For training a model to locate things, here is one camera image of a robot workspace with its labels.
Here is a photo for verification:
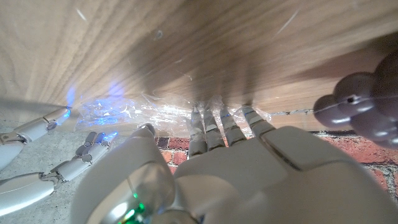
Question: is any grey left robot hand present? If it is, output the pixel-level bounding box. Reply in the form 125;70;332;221
70;104;398;224

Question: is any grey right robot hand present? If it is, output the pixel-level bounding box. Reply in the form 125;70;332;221
0;107;119;217

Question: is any clear plastic wrap sheet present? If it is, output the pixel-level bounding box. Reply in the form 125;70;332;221
74;93;315;138

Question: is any red brick print backdrop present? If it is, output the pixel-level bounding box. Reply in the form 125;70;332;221
155;130;398;203

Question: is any purple grape bunch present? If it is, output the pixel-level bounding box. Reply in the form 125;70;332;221
313;51;398;149

